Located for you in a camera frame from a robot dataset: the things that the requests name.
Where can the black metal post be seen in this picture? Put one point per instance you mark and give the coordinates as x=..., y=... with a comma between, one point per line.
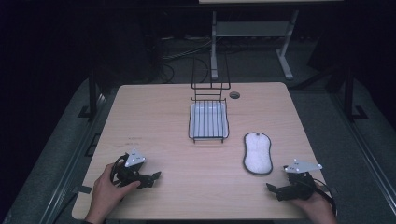
x=349, y=93
x=92, y=93

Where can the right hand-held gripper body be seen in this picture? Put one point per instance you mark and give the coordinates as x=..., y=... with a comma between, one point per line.
x=300, y=183

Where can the white plate in rack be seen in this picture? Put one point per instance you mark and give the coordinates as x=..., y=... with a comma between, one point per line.
x=208, y=107

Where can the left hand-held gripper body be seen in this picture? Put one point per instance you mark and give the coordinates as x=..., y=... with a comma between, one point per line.
x=134, y=158

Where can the white sponge with dark edge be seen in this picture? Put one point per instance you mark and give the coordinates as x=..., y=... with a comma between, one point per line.
x=257, y=154

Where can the person's left hand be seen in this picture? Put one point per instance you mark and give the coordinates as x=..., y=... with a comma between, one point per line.
x=107, y=193

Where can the person's right hand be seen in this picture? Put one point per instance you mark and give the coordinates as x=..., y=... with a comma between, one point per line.
x=316, y=207

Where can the white metal stand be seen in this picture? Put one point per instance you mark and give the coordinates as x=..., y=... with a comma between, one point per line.
x=249, y=28

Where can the metal floor rail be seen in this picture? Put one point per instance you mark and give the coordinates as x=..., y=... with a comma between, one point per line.
x=71, y=161
x=364, y=149

